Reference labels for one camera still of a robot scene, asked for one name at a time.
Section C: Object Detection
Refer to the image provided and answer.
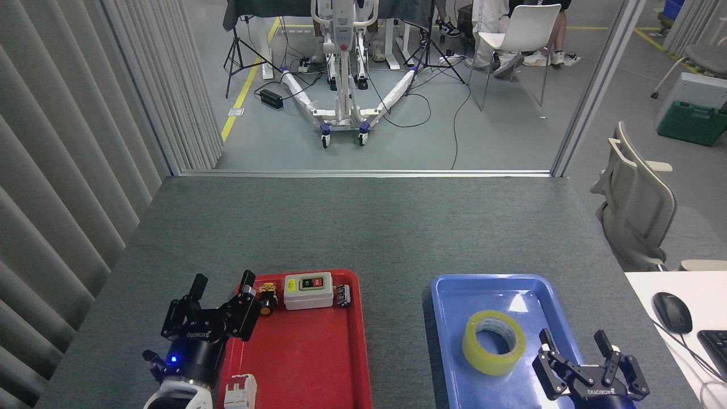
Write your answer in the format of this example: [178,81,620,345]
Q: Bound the blue plastic tray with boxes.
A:
[430,274,603,409]

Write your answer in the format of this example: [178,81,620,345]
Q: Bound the red plastic tray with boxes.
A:
[216,269,373,409]

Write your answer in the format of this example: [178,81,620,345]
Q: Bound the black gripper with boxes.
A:
[142,269,264,388]
[532,328,650,409]

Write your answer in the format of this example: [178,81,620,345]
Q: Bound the white stand on wheels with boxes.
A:
[280,0,419,149]

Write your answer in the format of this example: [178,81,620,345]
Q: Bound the black orange push button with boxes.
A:
[257,282,280,316]

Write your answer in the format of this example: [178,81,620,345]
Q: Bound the silver post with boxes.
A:
[551,0,649,177]

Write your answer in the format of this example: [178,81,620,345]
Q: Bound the beige office chair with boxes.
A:
[590,121,678,272]

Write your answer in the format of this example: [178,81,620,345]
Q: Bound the white switch box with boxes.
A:
[283,272,335,311]

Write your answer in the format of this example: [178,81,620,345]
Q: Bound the person behind stand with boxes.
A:
[310,23,388,64]

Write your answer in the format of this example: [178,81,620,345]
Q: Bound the grey seat chair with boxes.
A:
[650,44,727,99]

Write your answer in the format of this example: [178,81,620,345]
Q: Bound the person with white shoes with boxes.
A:
[523,0,583,67]

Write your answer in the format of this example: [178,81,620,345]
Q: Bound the black tripod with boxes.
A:
[223,14,282,99]
[404,0,468,95]

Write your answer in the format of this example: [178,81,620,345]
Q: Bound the black keyboard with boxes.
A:
[697,329,727,382]

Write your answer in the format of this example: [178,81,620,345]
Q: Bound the white plastic chair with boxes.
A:
[467,4,563,112]

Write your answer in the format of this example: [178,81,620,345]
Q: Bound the grey vertical blinds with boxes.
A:
[0,0,224,409]
[662,0,727,57]

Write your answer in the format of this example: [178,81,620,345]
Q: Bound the grey box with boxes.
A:
[653,72,727,130]

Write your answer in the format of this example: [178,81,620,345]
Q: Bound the person in pale trousers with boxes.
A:
[471,0,527,79]

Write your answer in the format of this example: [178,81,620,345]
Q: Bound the black mouse cable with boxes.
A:
[647,318,727,382]

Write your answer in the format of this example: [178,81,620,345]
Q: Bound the green plastic case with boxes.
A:
[658,101,727,148]

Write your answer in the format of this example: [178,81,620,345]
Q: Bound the yellow tape roll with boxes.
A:
[461,310,527,377]

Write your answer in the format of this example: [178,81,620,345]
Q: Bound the white desk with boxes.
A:
[625,271,727,409]

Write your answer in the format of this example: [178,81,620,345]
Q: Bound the black floor cable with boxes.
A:
[451,84,473,170]

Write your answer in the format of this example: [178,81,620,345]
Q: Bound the blue bin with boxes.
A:
[659,0,686,27]

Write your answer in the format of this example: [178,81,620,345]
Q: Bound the black computer mouse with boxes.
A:
[652,292,693,335]

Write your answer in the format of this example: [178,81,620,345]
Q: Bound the small white terminal block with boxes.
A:
[224,373,258,409]

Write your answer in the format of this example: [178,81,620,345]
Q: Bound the person with black white sneakers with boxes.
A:
[434,0,461,39]

